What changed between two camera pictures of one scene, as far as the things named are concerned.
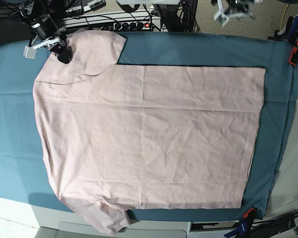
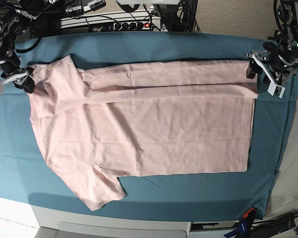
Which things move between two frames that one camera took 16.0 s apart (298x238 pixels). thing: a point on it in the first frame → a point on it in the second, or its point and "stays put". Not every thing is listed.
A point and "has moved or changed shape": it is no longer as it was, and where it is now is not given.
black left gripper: x=65 y=53 → x=28 y=84
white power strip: x=140 y=25 stays put
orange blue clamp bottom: x=244 y=229 stays put
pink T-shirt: x=124 y=137 has moved or changed shape
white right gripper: x=229 y=9 → x=281 y=79
